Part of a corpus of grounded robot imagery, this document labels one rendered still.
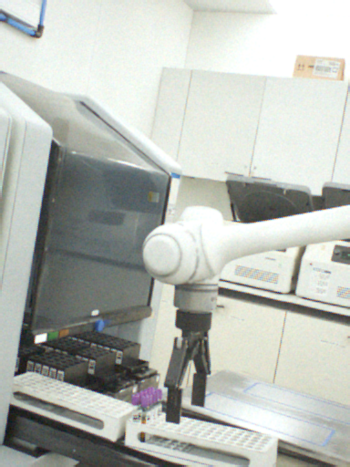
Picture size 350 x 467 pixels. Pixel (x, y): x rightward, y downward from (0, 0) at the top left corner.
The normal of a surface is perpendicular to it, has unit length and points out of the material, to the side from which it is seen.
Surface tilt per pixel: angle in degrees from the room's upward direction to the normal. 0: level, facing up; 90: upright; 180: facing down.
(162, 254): 93
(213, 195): 90
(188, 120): 90
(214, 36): 90
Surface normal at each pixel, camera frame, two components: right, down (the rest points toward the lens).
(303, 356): -0.42, -0.03
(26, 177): 0.90, 0.18
